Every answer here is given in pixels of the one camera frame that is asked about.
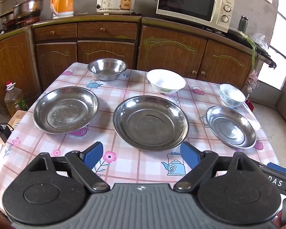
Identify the small dark pot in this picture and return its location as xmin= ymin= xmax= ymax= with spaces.
xmin=0 ymin=8 xmax=15 ymax=23

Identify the window with frame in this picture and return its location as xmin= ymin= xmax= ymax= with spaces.
xmin=256 ymin=2 xmax=286 ymax=91

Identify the wooden kitchen cabinet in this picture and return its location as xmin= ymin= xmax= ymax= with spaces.
xmin=137 ymin=17 xmax=260 ymax=86
xmin=0 ymin=26 xmax=42 ymax=117

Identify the cooking oil bottle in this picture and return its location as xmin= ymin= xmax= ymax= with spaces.
xmin=4 ymin=81 xmax=28 ymax=117

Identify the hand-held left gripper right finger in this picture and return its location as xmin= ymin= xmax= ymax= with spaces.
xmin=174 ymin=141 xmax=260 ymax=194

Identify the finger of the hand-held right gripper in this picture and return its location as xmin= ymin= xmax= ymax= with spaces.
xmin=266 ymin=163 xmax=286 ymax=173

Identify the red black induction cooker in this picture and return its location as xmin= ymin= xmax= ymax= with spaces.
xmin=2 ymin=14 xmax=42 ymax=28

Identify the orange electric kettle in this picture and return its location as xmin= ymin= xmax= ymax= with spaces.
xmin=50 ymin=0 xmax=75 ymax=19

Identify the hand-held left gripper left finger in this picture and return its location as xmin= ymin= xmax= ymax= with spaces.
xmin=26 ymin=141 xmax=110 ymax=194

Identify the black charger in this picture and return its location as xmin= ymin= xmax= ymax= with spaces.
xmin=0 ymin=123 xmax=15 ymax=140

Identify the black flat board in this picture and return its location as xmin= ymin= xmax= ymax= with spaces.
xmin=229 ymin=27 xmax=277 ymax=68

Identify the large steel plate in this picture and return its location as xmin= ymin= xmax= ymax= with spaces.
xmin=33 ymin=86 xmax=100 ymax=134
xmin=113 ymin=95 xmax=189 ymax=152

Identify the blue patterned white bowl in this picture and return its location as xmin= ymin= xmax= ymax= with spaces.
xmin=219 ymin=84 xmax=246 ymax=108

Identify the green thermos flask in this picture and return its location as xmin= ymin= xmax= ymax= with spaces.
xmin=238 ymin=15 xmax=249 ymax=34

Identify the white bowl with green print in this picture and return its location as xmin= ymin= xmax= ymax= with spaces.
xmin=146 ymin=69 xmax=186 ymax=94

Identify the cream microwave oven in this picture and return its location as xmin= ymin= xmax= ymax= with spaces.
xmin=156 ymin=0 xmax=235 ymax=33

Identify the steel pot with lid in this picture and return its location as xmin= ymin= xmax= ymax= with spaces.
xmin=13 ymin=0 xmax=47 ymax=19

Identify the beige power strip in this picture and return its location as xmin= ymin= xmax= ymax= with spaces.
xmin=11 ymin=118 xmax=23 ymax=129

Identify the small steel plate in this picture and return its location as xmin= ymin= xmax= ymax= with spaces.
xmin=206 ymin=105 xmax=257 ymax=149

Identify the pink cloth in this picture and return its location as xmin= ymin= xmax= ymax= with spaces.
xmin=247 ymin=70 xmax=259 ymax=89

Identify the green scallion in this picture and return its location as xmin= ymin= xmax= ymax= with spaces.
xmin=243 ymin=35 xmax=257 ymax=70

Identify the steel bowl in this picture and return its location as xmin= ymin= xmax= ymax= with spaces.
xmin=87 ymin=58 xmax=127 ymax=81

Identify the white plastic bag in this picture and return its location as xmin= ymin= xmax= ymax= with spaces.
xmin=249 ymin=33 xmax=268 ymax=50

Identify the pink checked tablecloth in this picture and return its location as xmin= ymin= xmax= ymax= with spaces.
xmin=0 ymin=62 xmax=280 ymax=196

